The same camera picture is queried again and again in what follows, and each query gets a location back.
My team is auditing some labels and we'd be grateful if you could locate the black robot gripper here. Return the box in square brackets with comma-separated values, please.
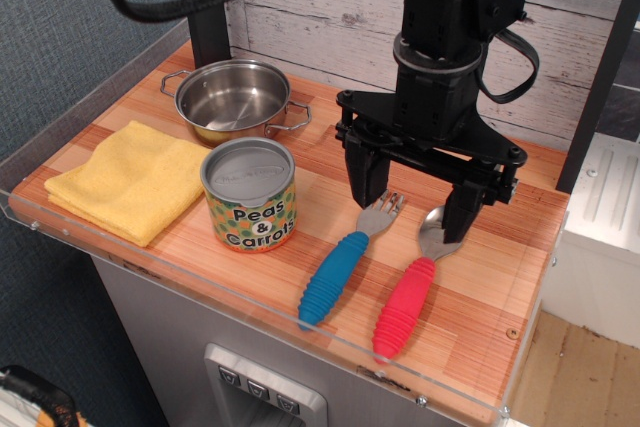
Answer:
[336, 58, 527, 244]

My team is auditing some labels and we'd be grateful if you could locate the peas and carrots can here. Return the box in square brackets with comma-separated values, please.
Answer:
[200, 137, 297, 253]

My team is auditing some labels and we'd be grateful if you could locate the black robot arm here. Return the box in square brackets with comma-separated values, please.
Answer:
[336, 0, 536, 244]

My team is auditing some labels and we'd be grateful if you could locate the clear acrylic counter guard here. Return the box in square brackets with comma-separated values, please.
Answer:
[1, 27, 568, 426]

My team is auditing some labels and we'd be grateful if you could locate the white toy appliance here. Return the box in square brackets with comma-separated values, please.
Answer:
[541, 134, 639, 347]

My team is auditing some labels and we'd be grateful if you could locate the stainless steel pot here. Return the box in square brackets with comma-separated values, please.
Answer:
[160, 59, 312, 147]

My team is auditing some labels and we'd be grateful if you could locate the silver dispenser button panel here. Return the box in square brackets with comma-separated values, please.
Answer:
[204, 343, 328, 426]

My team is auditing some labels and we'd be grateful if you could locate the folded yellow cloth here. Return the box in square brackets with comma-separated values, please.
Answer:
[45, 121, 210, 247]

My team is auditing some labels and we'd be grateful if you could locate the grey toy cabinet body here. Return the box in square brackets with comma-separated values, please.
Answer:
[94, 258, 456, 426]

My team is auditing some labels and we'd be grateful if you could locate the orange and black object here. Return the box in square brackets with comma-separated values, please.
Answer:
[1, 365, 90, 427]

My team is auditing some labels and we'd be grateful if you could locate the red handled spoon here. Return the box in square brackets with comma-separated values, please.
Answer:
[372, 206, 461, 363]

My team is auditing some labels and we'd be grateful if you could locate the blue handled fork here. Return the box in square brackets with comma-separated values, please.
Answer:
[298, 191, 404, 331]

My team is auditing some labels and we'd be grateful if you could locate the dark left post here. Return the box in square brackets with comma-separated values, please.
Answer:
[174, 0, 232, 68]

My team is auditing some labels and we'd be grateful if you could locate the dark post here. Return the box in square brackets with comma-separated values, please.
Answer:
[174, 0, 232, 68]
[556, 0, 639, 194]

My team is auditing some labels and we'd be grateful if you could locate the dark right post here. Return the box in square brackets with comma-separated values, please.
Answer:
[556, 0, 639, 194]

